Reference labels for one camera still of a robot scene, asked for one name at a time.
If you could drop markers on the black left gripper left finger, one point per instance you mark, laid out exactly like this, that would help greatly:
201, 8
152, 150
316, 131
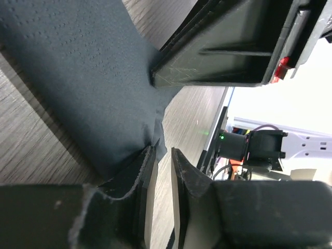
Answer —
117, 214

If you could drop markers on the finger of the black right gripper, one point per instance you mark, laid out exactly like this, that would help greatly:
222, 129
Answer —
227, 43

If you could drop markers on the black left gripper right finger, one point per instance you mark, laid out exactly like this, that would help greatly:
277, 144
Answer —
247, 214

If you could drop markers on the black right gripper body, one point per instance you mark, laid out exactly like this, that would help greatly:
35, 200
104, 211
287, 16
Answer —
309, 22

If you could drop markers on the dark navy paper napkin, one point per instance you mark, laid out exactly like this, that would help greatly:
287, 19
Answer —
88, 61

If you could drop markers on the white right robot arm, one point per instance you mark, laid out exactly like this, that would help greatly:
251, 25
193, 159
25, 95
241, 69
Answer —
265, 149

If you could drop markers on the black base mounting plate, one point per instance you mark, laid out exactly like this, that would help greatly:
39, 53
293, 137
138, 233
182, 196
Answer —
219, 123

